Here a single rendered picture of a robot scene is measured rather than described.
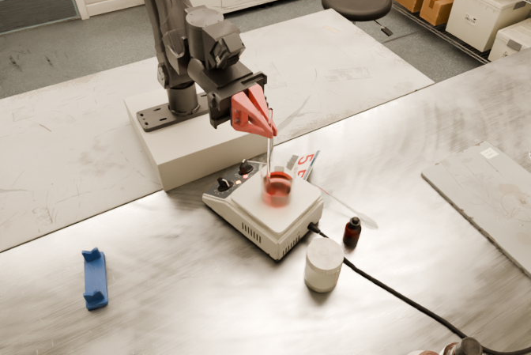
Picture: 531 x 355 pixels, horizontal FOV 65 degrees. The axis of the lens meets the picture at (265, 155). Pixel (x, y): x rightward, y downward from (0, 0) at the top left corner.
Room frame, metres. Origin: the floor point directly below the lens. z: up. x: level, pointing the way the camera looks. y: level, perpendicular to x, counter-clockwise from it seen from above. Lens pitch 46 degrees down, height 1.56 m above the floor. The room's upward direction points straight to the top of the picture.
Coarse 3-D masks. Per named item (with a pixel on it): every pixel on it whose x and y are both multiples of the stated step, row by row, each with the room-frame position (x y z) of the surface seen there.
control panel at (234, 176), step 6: (252, 162) 0.57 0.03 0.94; (228, 174) 0.55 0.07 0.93; (234, 174) 0.55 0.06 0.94; (252, 174) 0.52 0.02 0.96; (228, 180) 0.53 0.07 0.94; (234, 180) 0.52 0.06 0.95; (240, 180) 0.51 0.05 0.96; (246, 180) 0.51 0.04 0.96; (216, 186) 0.52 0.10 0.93; (234, 186) 0.50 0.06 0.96; (210, 192) 0.50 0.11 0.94; (216, 192) 0.49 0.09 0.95; (222, 192) 0.49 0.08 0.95; (228, 192) 0.48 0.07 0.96
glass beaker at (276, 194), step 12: (264, 156) 0.47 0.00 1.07; (276, 156) 0.48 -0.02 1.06; (288, 156) 0.47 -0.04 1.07; (264, 168) 0.47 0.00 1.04; (276, 168) 0.48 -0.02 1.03; (288, 168) 0.47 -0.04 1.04; (264, 180) 0.43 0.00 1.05; (276, 180) 0.42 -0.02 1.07; (288, 180) 0.42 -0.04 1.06; (264, 192) 0.43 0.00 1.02; (276, 192) 0.42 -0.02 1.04; (288, 192) 0.42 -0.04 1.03; (264, 204) 0.43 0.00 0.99; (276, 204) 0.42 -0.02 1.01; (288, 204) 0.43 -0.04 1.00
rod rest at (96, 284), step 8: (96, 248) 0.38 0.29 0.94; (88, 256) 0.37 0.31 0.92; (96, 256) 0.37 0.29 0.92; (104, 256) 0.38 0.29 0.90; (88, 264) 0.36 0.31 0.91; (96, 264) 0.36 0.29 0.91; (104, 264) 0.36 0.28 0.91; (88, 272) 0.35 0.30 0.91; (96, 272) 0.35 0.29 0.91; (104, 272) 0.35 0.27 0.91; (88, 280) 0.33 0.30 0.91; (96, 280) 0.33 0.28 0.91; (104, 280) 0.33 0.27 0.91; (88, 288) 0.32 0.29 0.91; (96, 288) 0.32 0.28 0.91; (104, 288) 0.32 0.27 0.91; (88, 296) 0.29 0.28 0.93; (96, 296) 0.30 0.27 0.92; (104, 296) 0.30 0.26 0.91; (88, 304) 0.29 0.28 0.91; (96, 304) 0.29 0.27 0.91; (104, 304) 0.29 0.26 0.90
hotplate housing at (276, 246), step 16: (224, 208) 0.45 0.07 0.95; (240, 208) 0.44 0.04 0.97; (320, 208) 0.45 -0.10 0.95; (240, 224) 0.43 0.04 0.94; (256, 224) 0.41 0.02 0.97; (304, 224) 0.42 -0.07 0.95; (256, 240) 0.40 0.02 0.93; (272, 240) 0.37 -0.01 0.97; (288, 240) 0.39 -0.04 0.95; (272, 256) 0.37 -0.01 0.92
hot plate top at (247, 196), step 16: (256, 176) 0.50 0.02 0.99; (240, 192) 0.46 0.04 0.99; (256, 192) 0.46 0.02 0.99; (304, 192) 0.46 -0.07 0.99; (320, 192) 0.46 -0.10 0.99; (256, 208) 0.42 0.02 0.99; (288, 208) 0.42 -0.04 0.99; (304, 208) 0.42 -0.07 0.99; (272, 224) 0.39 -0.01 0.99; (288, 224) 0.39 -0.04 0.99
